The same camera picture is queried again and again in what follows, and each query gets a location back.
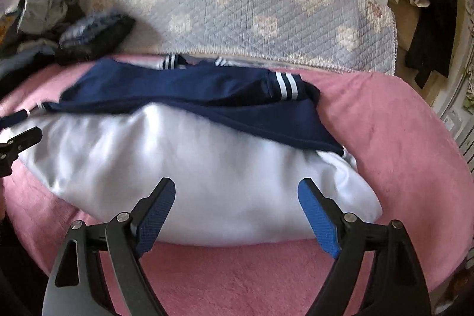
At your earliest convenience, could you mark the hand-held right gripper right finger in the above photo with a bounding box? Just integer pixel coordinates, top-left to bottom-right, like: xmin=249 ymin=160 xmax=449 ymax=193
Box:
xmin=298 ymin=178 xmax=432 ymax=316

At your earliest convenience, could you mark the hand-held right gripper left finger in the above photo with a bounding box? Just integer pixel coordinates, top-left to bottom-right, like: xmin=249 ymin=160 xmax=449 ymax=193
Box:
xmin=42 ymin=177 xmax=176 ymax=316

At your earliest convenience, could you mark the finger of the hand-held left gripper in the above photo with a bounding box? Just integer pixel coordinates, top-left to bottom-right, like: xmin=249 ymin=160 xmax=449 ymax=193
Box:
xmin=0 ymin=127 xmax=43 ymax=177

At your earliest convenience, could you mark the white and navy jacket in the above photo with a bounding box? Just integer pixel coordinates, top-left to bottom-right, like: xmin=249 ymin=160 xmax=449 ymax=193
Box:
xmin=0 ymin=55 xmax=384 ymax=248

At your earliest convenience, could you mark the blue-grey garment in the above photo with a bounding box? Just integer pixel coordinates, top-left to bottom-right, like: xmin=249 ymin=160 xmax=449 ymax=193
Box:
xmin=0 ymin=44 xmax=60 ymax=80

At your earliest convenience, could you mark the pink fleece blanket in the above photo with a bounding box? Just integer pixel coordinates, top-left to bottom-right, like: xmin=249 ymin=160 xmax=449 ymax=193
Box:
xmin=0 ymin=53 xmax=471 ymax=316

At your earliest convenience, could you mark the dark denim garment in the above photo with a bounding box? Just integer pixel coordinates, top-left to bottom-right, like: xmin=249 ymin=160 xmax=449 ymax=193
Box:
xmin=57 ymin=12 xmax=136 ymax=65

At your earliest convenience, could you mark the white radiator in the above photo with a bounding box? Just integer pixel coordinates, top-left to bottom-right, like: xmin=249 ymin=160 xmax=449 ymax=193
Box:
xmin=450 ymin=105 xmax=474 ymax=163

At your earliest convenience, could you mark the quilted floral grey cover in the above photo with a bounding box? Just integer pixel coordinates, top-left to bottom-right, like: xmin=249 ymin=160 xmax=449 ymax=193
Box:
xmin=79 ymin=0 xmax=398 ymax=76

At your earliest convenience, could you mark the hanging black garment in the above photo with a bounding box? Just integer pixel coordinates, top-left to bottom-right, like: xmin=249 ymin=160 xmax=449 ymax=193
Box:
xmin=403 ymin=0 xmax=460 ymax=89

